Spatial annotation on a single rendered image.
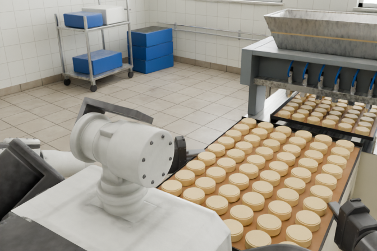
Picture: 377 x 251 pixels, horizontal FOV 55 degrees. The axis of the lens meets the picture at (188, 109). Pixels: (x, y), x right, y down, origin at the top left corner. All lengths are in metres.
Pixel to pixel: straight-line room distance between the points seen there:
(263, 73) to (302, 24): 0.29
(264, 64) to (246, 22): 3.58
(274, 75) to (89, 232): 1.30
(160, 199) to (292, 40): 1.18
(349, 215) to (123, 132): 0.56
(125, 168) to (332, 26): 1.19
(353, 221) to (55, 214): 0.57
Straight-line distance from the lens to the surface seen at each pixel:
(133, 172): 0.39
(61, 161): 0.94
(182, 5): 5.84
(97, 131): 0.43
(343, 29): 1.47
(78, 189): 0.52
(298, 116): 1.57
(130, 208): 0.45
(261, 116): 1.74
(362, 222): 0.82
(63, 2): 5.31
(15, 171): 0.59
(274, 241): 0.79
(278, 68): 1.62
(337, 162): 1.06
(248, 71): 1.58
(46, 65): 5.25
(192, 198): 0.84
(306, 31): 1.51
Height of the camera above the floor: 1.51
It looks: 22 degrees down
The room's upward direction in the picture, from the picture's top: straight up
